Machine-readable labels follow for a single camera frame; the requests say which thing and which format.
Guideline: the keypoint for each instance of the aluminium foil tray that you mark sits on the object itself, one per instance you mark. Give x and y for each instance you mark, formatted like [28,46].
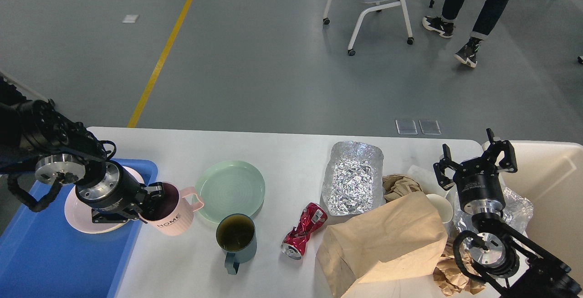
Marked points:
[352,183]

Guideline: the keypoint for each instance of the crushed red soda can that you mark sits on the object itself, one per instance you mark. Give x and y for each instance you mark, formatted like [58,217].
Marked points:
[312,218]

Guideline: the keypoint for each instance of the brown paper bag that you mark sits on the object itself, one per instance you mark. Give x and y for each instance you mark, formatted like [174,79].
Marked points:
[401,239]

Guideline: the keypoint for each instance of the green plate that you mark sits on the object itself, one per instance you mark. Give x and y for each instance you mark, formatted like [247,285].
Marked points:
[230,187]

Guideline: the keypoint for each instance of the dark teal mug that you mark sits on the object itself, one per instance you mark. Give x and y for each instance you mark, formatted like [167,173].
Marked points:
[236,235]

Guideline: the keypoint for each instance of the crumpled brown paper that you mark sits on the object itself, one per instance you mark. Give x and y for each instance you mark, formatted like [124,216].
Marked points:
[448,277]
[398,185]

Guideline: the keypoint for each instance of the white paper cup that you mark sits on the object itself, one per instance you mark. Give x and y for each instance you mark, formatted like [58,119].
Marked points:
[443,206]

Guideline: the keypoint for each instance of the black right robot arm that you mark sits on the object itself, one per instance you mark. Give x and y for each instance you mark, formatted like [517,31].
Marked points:
[494,252]

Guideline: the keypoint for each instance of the blue plastic tray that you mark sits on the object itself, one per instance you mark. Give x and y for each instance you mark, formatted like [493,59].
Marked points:
[42,256]

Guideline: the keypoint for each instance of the crumpled brown paper upper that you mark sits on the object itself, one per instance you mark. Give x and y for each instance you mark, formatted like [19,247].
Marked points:
[398,185]

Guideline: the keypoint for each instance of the pink plate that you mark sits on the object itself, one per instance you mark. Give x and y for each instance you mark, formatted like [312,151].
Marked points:
[79,215]

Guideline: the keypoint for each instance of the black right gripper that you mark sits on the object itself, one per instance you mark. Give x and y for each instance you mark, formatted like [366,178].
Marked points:
[479,189]

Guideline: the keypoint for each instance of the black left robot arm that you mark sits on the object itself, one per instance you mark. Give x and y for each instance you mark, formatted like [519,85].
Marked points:
[42,151]

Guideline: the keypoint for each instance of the crumpled brown paper lower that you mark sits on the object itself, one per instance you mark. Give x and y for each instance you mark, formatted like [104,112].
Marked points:
[448,277]

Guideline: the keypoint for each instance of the clear plastic wrap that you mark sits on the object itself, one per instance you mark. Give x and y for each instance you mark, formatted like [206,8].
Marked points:
[517,213]

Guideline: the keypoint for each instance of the beige plastic bin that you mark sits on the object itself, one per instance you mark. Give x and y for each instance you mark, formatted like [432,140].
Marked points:
[550,175]

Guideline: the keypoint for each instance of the pink HOME mug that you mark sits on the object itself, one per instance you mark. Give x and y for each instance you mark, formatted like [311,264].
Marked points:
[175,210]

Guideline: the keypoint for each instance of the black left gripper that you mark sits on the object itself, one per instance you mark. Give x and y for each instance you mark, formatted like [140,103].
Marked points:
[126,201]

